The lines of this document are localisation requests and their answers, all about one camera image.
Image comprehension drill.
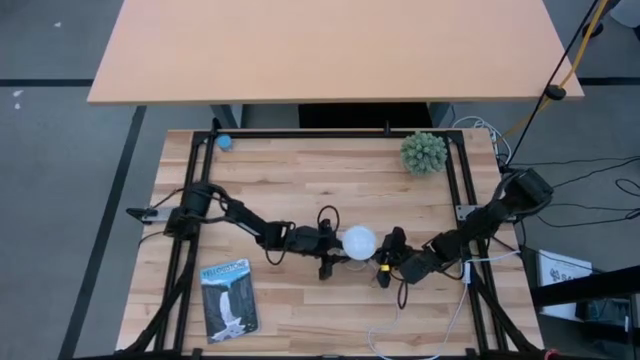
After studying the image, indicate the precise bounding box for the white light bulb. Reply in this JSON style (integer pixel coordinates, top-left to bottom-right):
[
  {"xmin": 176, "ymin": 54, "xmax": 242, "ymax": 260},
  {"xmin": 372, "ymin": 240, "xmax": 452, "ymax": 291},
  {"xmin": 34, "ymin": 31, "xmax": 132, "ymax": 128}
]
[{"xmin": 341, "ymin": 224, "xmax": 378, "ymax": 262}]

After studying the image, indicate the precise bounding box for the white cable bundle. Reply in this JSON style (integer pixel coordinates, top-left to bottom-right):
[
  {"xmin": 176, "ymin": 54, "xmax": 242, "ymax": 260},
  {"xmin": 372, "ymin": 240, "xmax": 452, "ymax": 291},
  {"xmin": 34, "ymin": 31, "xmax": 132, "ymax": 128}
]
[{"xmin": 452, "ymin": 115, "xmax": 512, "ymax": 166}]

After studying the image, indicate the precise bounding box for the metal frame bracket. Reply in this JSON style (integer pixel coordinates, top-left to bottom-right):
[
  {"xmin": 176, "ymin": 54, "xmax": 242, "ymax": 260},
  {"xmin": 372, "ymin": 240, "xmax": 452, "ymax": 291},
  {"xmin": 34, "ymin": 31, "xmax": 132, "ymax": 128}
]
[
  {"xmin": 125, "ymin": 206, "xmax": 177, "ymax": 224},
  {"xmin": 455, "ymin": 203, "xmax": 481, "ymax": 221}
]

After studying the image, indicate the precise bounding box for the green potted plant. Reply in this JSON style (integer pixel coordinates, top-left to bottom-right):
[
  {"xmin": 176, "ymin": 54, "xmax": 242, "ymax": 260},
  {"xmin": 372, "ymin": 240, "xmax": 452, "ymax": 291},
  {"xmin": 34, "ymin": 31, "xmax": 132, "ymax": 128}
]
[{"xmin": 399, "ymin": 130, "xmax": 449, "ymax": 177}]

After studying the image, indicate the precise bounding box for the Yellowstone booklet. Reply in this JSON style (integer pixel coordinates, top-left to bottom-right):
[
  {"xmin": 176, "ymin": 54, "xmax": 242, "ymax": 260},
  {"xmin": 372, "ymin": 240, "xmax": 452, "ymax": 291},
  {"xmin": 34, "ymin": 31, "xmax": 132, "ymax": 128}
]
[{"xmin": 199, "ymin": 257, "xmax": 262, "ymax": 345}]

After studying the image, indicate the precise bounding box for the black aluminium table frame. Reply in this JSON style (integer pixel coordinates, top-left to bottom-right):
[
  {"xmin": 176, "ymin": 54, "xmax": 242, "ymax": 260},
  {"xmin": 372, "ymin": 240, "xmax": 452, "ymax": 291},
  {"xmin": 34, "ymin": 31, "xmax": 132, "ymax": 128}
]
[{"xmin": 117, "ymin": 117, "xmax": 549, "ymax": 360}]

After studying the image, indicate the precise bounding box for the white printed box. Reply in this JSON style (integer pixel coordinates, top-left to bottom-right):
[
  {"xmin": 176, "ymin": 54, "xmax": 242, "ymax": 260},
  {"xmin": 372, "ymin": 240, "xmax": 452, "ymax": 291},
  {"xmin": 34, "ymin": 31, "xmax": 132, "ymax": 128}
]
[{"xmin": 537, "ymin": 248, "xmax": 594, "ymax": 321}]

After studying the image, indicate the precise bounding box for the black floor cable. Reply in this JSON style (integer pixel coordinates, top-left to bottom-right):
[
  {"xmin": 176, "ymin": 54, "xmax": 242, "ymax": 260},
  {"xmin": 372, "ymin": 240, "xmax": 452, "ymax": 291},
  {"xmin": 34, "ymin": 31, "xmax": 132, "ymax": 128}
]
[
  {"xmin": 509, "ymin": 155, "xmax": 640, "ymax": 189},
  {"xmin": 537, "ymin": 178, "xmax": 640, "ymax": 229}
]

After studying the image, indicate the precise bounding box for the black equipment stand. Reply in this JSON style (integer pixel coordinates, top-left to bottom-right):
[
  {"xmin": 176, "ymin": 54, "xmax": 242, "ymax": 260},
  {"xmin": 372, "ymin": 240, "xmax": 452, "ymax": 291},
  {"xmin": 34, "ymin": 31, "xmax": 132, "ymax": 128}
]
[{"xmin": 529, "ymin": 264, "xmax": 640, "ymax": 346}]

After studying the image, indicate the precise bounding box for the black hanging cable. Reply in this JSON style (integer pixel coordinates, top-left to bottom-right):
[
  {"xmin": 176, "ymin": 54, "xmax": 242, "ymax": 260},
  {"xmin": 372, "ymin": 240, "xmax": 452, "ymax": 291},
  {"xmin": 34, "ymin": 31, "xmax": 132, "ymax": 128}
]
[{"xmin": 504, "ymin": 0, "xmax": 601, "ymax": 169}]

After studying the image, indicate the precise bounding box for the large tan desk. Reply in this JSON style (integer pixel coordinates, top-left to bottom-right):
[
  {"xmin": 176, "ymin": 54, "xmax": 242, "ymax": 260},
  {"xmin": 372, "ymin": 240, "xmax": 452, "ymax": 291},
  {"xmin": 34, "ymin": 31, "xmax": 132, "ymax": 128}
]
[{"xmin": 86, "ymin": 0, "xmax": 585, "ymax": 130}]

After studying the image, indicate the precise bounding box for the yellow hanging cable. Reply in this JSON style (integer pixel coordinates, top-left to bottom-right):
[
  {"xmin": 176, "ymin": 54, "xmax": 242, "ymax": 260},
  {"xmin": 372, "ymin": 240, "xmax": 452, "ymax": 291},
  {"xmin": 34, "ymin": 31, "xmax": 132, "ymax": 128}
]
[{"xmin": 499, "ymin": 0, "xmax": 611, "ymax": 144}]

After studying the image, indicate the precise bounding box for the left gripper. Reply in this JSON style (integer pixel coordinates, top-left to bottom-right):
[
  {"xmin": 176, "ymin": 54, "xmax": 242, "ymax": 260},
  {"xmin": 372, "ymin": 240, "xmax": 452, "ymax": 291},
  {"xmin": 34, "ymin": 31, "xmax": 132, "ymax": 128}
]
[{"xmin": 287, "ymin": 218, "xmax": 351, "ymax": 281}]

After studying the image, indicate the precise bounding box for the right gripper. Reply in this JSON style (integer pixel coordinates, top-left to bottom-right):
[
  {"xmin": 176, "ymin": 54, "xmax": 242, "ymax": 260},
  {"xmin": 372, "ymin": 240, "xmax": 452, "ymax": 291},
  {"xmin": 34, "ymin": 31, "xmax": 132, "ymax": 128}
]
[{"xmin": 378, "ymin": 227, "xmax": 441, "ymax": 289}]

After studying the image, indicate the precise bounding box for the left camera cable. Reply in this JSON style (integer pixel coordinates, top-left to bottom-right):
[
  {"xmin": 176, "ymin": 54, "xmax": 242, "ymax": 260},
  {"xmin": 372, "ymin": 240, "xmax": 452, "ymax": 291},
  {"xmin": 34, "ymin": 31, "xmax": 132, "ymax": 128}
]
[{"xmin": 316, "ymin": 204, "xmax": 342, "ymax": 234}]

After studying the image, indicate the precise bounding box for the white lamp cord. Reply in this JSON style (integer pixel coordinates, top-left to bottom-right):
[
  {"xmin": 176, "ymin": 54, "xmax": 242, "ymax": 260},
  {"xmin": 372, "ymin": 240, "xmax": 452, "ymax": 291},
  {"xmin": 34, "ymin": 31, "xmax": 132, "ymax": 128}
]
[{"xmin": 367, "ymin": 249, "xmax": 522, "ymax": 360}]

